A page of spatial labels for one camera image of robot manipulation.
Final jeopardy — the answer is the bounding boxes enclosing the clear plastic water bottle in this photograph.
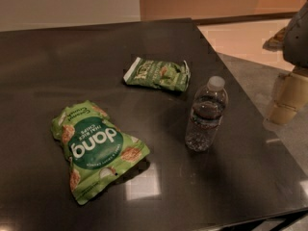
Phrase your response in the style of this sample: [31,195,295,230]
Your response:
[185,76,228,152]

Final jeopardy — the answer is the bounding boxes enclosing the green jalapeno chip bag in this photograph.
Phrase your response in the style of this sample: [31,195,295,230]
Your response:
[123,57,191,92]

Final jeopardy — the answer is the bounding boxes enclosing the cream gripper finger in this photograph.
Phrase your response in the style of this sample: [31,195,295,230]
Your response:
[268,68,308,125]

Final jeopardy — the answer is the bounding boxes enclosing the green dang rice chips bag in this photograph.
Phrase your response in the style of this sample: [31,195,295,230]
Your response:
[51,100,150,205]

